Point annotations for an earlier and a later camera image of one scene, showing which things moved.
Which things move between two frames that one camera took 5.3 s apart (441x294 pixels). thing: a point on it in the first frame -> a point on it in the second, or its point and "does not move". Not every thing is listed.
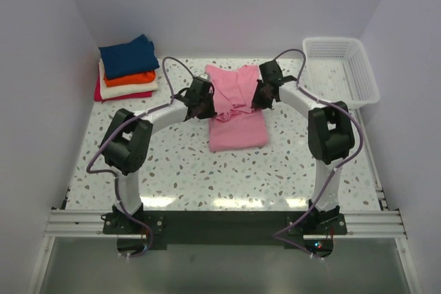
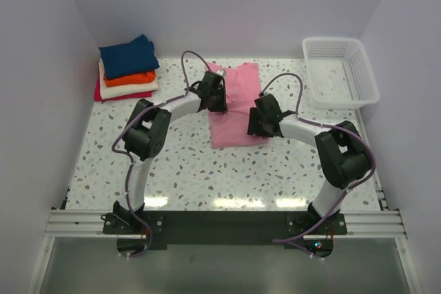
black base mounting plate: [140, 232] does not move
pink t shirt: [237, 125] does not move
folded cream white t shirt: [107, 91] does not move
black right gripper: [257, 102] -> [253, 129]
